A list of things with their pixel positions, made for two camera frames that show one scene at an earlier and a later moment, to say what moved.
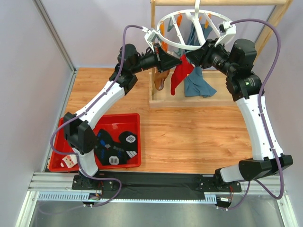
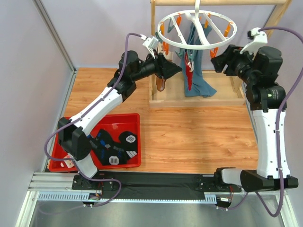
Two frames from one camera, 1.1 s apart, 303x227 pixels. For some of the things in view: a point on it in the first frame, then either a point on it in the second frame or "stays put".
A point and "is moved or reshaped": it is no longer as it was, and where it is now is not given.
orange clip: [164, 46] stays put
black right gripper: [205, 55] to [227, 60]
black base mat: [158, 185] stays put
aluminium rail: [58, 186] stays put
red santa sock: [182, 70] is moved or reshaped
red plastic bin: [114, 125] stays put
